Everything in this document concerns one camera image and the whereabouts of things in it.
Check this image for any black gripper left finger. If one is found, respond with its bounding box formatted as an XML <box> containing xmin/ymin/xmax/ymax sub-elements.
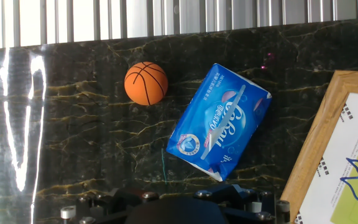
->
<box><xmin>60</xmin><ymin>187</ymin><xmax>162</xmax><ymax>224</ymax></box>

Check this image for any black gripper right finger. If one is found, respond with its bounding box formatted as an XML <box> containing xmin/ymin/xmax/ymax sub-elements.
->
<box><xmin>193</xmin><ymin>182</ymin><xmax>292</xmax><ymax>224</ymax></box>

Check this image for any orange mini basketball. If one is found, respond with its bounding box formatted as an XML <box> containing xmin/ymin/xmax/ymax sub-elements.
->
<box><xmin>124</xmin><ymin>61</ymin><xmax>169</xmax><ymax>106</ymax></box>

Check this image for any dark marble pattern mat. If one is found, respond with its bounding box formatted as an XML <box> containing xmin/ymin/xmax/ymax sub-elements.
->
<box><xmin>0</xmin><ymin>17</ymin><xmax>358</xmax><ymax>224</ymax></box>

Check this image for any blue tissue pack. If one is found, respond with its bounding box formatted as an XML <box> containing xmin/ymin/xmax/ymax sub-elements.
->
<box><xmin>165</xmin><ymin>63</ymin><xmax>273</xmax><ymax>182</ymax></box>

